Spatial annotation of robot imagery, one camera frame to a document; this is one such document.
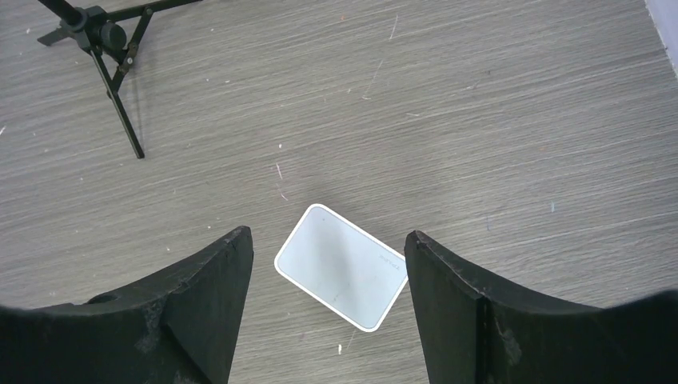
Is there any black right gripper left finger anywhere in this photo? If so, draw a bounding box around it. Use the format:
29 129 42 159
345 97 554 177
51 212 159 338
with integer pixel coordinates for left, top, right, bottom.
1 226 253 383

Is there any white network switch box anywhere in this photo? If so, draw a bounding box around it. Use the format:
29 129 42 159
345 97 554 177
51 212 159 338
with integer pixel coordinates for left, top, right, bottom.
273 203 408 333

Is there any black microphone tripod stand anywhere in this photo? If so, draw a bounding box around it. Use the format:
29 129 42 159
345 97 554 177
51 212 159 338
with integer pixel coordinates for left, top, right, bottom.
38 0 197 159

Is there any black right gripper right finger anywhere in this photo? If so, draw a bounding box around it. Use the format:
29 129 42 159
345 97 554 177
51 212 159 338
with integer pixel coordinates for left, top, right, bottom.
405 230 677 383

